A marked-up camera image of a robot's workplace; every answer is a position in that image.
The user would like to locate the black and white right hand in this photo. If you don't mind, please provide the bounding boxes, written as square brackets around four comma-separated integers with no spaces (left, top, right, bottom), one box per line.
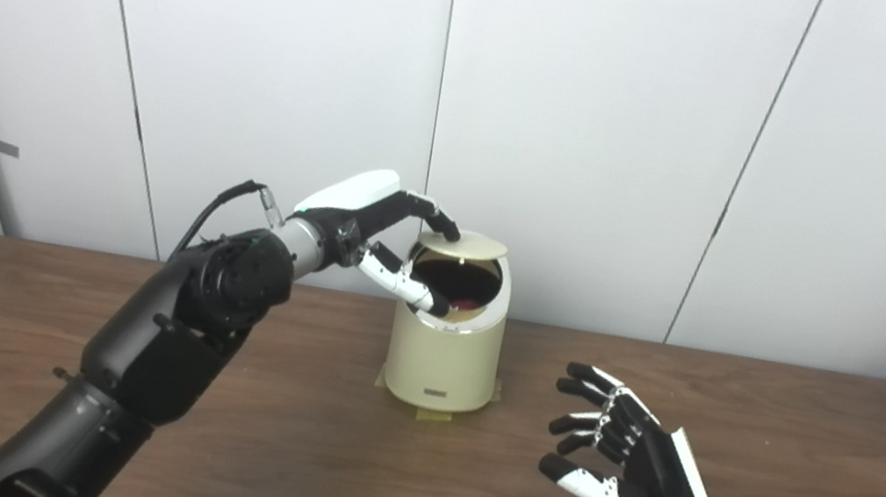
[533,359,742,497]

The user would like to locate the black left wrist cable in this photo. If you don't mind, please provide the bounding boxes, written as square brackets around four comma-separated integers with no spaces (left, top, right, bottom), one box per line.
[171,169,289,271]

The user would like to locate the cream round bin lid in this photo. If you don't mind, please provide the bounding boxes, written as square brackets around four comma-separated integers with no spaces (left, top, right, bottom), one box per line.
[415,226,511,265]

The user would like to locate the black and white left hand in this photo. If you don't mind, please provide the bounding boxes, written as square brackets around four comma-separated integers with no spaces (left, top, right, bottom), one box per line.
[279,155,472,319]

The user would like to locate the cream-colored bin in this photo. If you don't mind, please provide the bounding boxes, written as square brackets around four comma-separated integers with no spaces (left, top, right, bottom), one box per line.
[379,230,519,420]

